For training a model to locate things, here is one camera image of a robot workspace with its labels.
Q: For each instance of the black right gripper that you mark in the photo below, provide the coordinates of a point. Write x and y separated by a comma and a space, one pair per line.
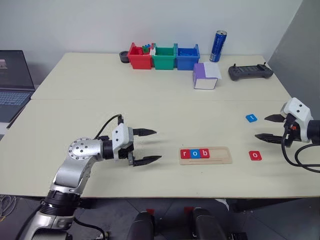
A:
293, 135

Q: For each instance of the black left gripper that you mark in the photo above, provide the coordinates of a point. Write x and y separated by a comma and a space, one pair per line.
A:
126, 153

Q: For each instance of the blue letter t block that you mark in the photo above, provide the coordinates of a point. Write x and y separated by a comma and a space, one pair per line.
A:
251, 118

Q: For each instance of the red letter o block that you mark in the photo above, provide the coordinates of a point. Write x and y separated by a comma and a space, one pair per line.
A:
255, 155

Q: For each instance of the red letter b block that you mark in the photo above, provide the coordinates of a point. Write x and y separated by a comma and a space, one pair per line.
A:
205, 153

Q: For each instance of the wooden letter tray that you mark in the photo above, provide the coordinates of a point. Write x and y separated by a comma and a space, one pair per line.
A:
220, 156

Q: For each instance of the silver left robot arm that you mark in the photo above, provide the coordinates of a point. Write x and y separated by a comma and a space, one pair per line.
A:
72, 172

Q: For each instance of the red letter r block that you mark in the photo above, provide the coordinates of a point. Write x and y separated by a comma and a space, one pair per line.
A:
185, 153

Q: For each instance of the blue letter o block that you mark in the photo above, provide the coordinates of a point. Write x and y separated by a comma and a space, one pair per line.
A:
195, 153

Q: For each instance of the grey handheld controller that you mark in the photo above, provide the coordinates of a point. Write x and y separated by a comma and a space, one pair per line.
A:
250, 71

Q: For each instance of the dark rounded shape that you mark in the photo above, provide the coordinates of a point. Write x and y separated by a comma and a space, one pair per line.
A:
141, 227
207, 225

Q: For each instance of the red plastic bin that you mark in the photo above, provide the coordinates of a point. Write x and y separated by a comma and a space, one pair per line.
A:
140, 62

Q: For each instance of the green plastic bin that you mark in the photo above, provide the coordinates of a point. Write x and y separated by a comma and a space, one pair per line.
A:
163, 62

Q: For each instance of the purple and white box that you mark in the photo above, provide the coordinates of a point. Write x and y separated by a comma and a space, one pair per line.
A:
198, 72

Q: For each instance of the white crumpled object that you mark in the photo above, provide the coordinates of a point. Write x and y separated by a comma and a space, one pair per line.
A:
222, 203

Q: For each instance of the black round holder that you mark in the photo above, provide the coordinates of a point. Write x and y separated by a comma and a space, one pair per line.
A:
124, 57

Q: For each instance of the blue plastic bin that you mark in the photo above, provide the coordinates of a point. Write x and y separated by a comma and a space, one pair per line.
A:
186, 62

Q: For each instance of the white toy brick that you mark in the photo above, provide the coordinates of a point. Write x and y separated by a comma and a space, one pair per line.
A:
152, 51

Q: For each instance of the green toy brick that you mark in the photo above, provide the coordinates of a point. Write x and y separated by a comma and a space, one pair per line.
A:
145, 49

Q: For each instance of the blue drink can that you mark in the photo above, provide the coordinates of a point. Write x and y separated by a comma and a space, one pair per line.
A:
217, 47

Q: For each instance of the dark grey laptop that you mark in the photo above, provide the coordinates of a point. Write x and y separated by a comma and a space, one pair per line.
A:
15, 72

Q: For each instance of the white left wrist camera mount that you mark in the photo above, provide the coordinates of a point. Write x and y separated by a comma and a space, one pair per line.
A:
121, 140

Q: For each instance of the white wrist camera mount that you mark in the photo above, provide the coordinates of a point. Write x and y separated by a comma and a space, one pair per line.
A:
298, 108
121, 140

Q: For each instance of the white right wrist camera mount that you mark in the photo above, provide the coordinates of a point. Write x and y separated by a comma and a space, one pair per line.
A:
298, 108

